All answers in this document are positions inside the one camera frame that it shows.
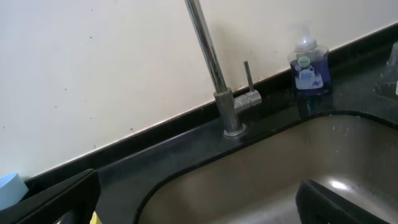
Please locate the steel tap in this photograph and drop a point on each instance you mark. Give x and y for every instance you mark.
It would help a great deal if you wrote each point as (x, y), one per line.
(206, 46)

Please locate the blue soap bottle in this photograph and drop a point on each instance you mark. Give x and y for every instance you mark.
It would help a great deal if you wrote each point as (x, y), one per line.
(309, 74)

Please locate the clear container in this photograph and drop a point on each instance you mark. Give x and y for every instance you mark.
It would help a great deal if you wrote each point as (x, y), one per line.
(390, 74)

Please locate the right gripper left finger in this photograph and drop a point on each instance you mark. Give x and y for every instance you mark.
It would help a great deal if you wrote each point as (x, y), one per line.
(56, 199)

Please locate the blue cup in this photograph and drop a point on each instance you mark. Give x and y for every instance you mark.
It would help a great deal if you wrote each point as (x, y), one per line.
(11, 189)

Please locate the yellow cup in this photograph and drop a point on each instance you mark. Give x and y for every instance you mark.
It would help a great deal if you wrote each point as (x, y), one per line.
(95, 219)

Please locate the steel sink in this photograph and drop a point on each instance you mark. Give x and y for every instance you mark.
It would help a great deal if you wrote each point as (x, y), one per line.
(248, 174)

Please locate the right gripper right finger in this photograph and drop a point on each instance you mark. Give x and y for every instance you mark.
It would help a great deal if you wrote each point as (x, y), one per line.
(323, 205)

